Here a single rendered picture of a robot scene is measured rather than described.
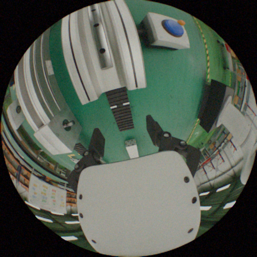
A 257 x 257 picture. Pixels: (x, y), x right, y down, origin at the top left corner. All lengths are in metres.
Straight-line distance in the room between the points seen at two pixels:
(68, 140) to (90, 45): 0.20
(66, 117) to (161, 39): 0.26
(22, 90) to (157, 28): 0.31
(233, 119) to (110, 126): 0.51
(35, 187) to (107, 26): 3.03
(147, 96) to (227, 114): 0.38
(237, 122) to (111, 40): 0.48
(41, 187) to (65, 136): 2.88
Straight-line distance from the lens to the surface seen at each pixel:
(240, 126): 0.44
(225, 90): 0.39
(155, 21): 0.19
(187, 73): 0.28
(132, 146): 0.28
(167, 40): 0.17
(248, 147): 0.46
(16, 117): 0.41
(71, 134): 0.22
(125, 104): 0.20
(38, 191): 3.01
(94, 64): 0.15
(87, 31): 0.18
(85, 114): 0.23
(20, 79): 0.28
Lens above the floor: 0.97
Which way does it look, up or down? 49 degrees down
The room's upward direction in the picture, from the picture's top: 167 degrees clockwise
